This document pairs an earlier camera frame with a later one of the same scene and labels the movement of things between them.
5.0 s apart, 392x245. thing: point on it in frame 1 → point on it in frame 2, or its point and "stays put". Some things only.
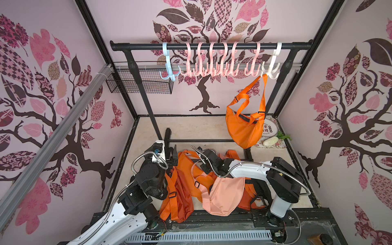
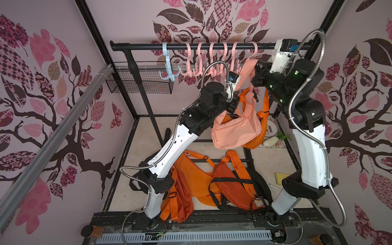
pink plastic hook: (246, 69) → (255, 45)
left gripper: (171, 162) → (231, 100)
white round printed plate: (270, 127) stays put
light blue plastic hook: (166, 53) stays put
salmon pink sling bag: (225, 194) → (242, 127)
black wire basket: (152, 80) stays put
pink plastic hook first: (188, 60) stays put
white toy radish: (270, 141) stays put
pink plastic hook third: (213, 72) stays put
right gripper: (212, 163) → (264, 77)
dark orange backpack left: (177, 203) stays put
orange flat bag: (185, 160) stays put
